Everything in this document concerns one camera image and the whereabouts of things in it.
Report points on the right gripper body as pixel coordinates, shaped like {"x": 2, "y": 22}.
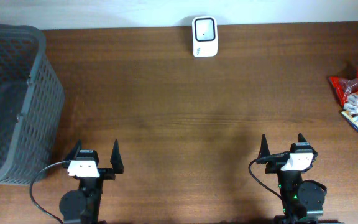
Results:
{"x": 272, "y": 158}

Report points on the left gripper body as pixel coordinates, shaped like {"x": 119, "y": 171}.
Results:
{"x": 105, "y": 173}

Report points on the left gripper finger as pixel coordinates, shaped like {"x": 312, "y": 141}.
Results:
{"x": 116, "y": 160}
{"x": 72, "y": 155}

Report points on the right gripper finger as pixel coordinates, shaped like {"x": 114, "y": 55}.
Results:
{"x": 302, "y": 141}
{"x": 264, "y": 148}

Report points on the red snack bag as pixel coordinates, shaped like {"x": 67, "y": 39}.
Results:
{"x": 344, "y": 87}

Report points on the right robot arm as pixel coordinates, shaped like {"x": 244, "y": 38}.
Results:
{"x": 302, "y": 200}

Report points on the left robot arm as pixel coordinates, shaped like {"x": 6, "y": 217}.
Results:
{"x": 83, "y": 204}

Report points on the grey plastic mesh basket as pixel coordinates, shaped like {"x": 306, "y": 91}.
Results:
{"x": 31, "y": 103}

